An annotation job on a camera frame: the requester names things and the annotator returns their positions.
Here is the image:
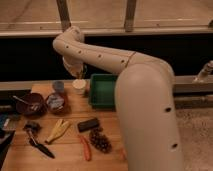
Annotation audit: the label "cream white cup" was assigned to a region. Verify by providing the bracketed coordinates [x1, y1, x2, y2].
[72, 79, 87, 95]

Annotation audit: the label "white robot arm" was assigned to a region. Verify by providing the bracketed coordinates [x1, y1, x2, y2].
[53, 26, 184, 171]

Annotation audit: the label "green plastic tray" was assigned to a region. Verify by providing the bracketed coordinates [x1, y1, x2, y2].
[88, 74, 117, 109]

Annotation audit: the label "grey-blue cup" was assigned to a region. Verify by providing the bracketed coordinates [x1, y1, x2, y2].
[52, 80, 64, 93]

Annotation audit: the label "red bowl with foil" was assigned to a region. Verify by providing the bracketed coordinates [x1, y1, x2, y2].
[45, 92, 69, 114]

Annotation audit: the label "black rectangular block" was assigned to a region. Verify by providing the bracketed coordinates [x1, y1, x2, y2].
[77, 118, 100, 132]

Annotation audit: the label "dark red bowl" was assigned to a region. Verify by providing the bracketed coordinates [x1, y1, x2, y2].
[16, 93, 45, 116]

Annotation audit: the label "metal spoon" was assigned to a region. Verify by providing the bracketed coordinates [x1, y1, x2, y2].
[13, 95, 39, 110]

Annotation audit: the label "yellow banana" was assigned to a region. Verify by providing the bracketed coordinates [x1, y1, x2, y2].
[45, 119, 71, 144]

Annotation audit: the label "bunch of dark grapes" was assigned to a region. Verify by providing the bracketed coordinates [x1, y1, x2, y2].
[89, 128, 112, 153]

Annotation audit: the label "orange carrot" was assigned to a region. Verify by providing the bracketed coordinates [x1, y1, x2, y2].
[79, 135, 92, 161]

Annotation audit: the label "black-handled kitchen tool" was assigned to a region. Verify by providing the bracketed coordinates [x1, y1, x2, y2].
[23, 121, 55, 158]

